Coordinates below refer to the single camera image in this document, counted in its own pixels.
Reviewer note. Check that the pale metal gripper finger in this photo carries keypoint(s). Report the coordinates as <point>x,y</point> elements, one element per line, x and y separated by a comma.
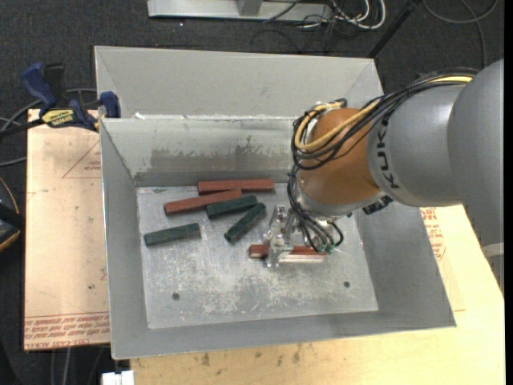
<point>270,239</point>
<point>277,260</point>

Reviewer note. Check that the red-brown block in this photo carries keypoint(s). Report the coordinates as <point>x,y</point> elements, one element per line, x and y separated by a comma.
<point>192,204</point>
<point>257,250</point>
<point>236,185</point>

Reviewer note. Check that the dark green flat block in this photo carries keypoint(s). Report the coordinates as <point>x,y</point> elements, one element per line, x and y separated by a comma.
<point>245,223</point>
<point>231,206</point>
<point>172,234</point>

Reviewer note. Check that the grey metal bin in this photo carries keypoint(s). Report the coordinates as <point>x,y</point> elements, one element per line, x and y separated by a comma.
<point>240,287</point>

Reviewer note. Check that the brown cardboard board, red print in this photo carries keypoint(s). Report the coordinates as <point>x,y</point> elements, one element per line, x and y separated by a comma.
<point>64,231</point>

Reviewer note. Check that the black cylinder on white bracket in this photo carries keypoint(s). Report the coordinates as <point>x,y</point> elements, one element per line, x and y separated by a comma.
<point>376,206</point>

